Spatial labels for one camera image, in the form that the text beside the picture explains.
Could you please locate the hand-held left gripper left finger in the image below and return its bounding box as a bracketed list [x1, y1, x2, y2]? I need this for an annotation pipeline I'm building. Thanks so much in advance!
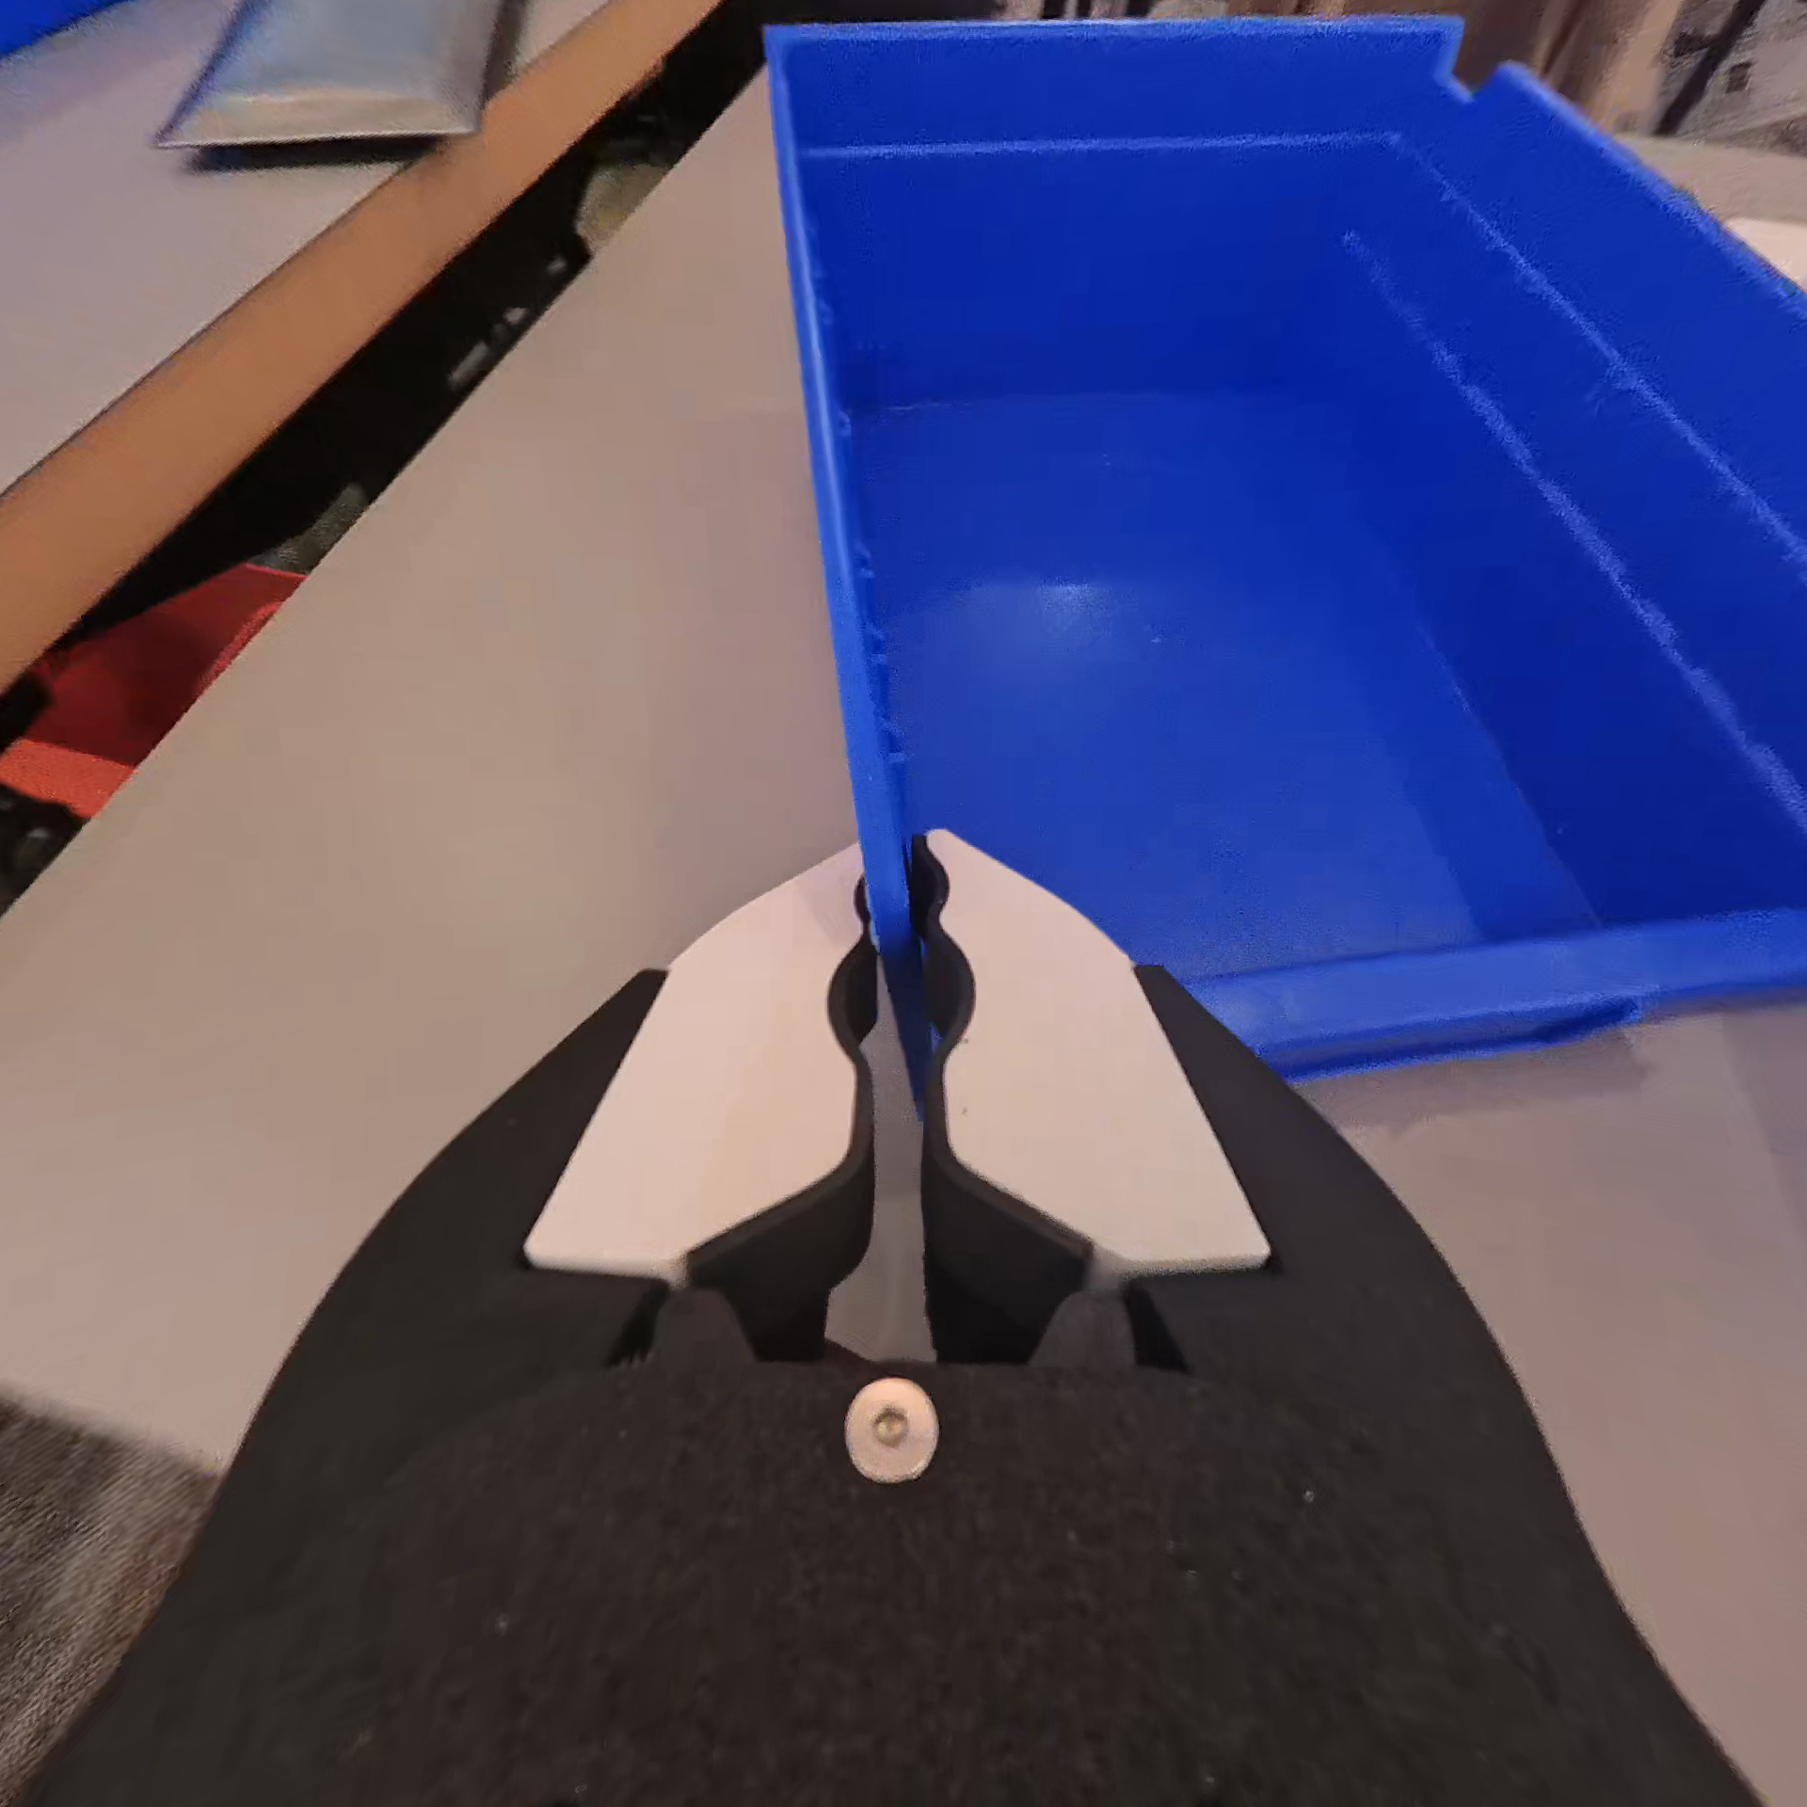
[525, 847, 881, 1361]

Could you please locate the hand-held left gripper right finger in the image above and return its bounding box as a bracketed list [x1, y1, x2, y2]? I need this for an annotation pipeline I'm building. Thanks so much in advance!
[915, 830, 1273, 1361]

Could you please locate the blue plastic bin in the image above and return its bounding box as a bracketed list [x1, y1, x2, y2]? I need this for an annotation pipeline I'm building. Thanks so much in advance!
[0, 0, 120, 61]
[763, 15, 1807, 1116]

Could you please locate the red object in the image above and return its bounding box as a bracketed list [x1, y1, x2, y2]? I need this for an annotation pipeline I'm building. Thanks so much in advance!
[0, 562, 310, 824]

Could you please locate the wood-edged table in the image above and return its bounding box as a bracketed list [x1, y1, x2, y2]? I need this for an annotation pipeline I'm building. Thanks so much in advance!
[0, 0, 724, 680]

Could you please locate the grey pouch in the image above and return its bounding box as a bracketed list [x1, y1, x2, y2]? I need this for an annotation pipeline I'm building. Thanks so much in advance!
[156, 0, 513, 150]

